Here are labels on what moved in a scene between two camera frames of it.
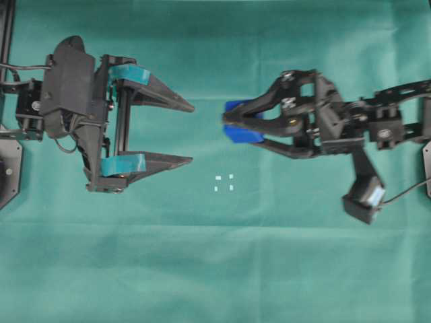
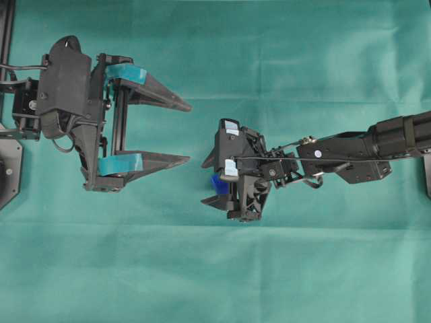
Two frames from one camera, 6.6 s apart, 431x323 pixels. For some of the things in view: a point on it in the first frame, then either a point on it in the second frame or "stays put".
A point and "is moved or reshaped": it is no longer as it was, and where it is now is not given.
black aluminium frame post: (7, 12) stays put
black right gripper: (301, 103) -> (253, 182)
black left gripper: (107, 174) stays put
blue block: (238, 134) is moved or reshaped
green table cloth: (242, 233) stays put
